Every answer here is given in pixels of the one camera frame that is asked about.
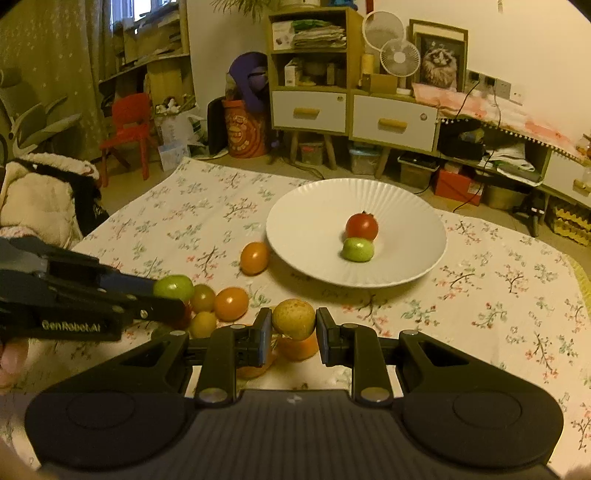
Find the small clear storage box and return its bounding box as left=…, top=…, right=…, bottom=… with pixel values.
left=298, top=141, right=325, bottom=166

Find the red plastic chair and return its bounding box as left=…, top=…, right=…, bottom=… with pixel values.
left=99, top=92, right=155, bottom=181

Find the white drawer with wooden handle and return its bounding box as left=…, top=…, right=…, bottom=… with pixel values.
left=271, top=90, right=347, bottom=134
left=353, top=95, right=437, bottom=152
left=549, top=152, right=591, bottom=197

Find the tall wooden shelf cabinet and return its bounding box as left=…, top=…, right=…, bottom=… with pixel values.
left=267, top=7, right=365, bottom=169

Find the yellow woven mat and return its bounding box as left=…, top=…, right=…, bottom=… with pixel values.
left=569, top=256, right=591, bottom=298

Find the tan speckled fruit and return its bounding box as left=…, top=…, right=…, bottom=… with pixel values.
left=271, top=298, right=317, bottom=341

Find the black tripod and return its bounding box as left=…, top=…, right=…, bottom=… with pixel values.
left=512, top=191, right=548, bottom=237

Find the orange printed bag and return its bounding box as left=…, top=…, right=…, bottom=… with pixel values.
left=223, top=98, right=271, bottom=160

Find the red tomato with dried calyx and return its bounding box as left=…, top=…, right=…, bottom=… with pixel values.
left=173, top=302, right=194, bottom=330

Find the red box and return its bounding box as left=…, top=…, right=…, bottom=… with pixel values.
left=433, top=168, right=483, bottom=204

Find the grey wall socket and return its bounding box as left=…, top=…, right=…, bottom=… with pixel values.
left=480, top=74, right=512, bottom=101

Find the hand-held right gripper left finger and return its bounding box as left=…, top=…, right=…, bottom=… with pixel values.
left=111, top=307, right=274, bottom=409

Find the wooden bookshelf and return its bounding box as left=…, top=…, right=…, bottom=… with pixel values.
left=99, top=0, right=195, bottom=109

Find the pink patterned cloth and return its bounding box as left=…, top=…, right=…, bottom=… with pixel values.
left=412, top=83, right=587, bottom=160

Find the brown cardboard box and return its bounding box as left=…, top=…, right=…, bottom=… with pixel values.
left=361, top=73, right=399, bottom=94

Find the low wooden drawer cabinet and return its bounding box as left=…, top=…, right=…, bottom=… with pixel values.
left=349, top=88, right=441, bottom=178

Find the small pale box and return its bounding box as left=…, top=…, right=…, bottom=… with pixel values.
left=158, top=142, right=189, bottom=172

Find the black fleece-lined jacket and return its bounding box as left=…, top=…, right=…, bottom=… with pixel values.
left=0, top=154, right=110, bottom=250

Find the person's left hand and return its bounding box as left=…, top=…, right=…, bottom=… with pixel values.
left=0, top=340, right=29, bottom=390

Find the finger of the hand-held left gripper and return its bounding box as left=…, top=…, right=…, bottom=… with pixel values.
left=0, top=237, right=160, bottom=302
left=46, top=278, right=188, bottom=325

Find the white papers pile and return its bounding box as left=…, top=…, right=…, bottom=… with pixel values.
left=487, top=147, right=543, bottom=182

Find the brown kiwi fruit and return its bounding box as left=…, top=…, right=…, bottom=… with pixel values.
left=190, top=311, right=218, bottom=339

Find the tan container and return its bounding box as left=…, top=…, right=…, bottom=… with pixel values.
left=482, top=185, right=527, bottom=208

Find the small white desk fan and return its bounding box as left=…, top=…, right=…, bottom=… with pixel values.
left=379, top=38, right=422, bottom=93

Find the black flat bag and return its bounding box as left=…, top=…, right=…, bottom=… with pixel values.
left=207, top=98, right=228, bottom=155

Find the large white fan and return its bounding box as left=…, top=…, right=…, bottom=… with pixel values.
left=362, top=10, right=406, bottom=51

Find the purple plush object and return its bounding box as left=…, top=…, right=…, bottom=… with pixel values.
left=228, top=52, right=271, bottom=114

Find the yellow egg tray stack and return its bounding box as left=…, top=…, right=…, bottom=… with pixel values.
left=551, top=205, right=591, bottom=243

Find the floral tablecloth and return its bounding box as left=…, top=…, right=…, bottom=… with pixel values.
left=0, top=157, right=591, bottom=480

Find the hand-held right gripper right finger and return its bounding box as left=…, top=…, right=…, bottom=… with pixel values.
left=315, top=307, right=490, bottom=409

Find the olive yellow tomato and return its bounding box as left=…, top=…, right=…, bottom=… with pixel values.
left=191, top=284, right=217, bottom=313

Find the white ribbed plate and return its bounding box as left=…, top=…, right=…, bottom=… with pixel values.
left=265, top=178, right=448, bottom=289

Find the wooden tv stand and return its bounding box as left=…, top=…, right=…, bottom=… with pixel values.
left=436, top=115, right=591, bottom=217

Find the white printed box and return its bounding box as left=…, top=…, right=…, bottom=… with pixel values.
left=272, top=21, right=296, bottom=50

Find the stack of newspapers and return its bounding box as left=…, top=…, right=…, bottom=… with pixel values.
left=292, top=21, right=347, bottom=49

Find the orange tomato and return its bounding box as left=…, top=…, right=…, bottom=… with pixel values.
left=214, top=287, right=250, bottom=322
left=239, top=242, right=271, bottom=277

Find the clear box with blue lid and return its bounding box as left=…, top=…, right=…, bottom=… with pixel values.
left=348, top=145, right=383, bottom=175

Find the orange mandarin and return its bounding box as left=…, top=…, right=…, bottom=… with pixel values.
left=238, top=355, right=278, bottom=380
left=276, top=330, right=320, bottom=361

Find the storage box with black lid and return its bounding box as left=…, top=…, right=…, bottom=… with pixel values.
left=398, top=154, right=439, bottom=189

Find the light green tomato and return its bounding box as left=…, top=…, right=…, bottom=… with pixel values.
left=153, top=274, right=195, bottom=301
left=342, top=237, right=375, bottom=263

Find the patterned curtain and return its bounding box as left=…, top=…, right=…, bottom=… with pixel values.
left=0, top=0, right=116, bottom=160

